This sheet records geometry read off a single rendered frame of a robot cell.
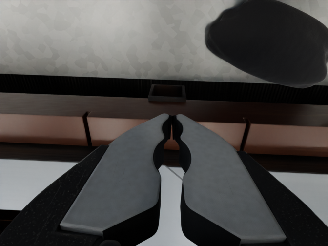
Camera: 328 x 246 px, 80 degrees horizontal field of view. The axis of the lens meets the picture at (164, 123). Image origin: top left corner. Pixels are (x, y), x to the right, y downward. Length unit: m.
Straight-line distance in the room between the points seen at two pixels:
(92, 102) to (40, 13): 0.18
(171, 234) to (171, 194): 0.08
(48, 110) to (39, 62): 0.16
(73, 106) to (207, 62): 0.22
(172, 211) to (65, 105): 0.19
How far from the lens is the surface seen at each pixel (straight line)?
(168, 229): 0.31
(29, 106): 0.29
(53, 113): 0.26
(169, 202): 0.26
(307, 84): 0.39
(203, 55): 0.34
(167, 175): 0.23
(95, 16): 0.36
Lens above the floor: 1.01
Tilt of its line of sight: 60 degrees down
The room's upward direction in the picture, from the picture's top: 175 degrees counter-clockwise
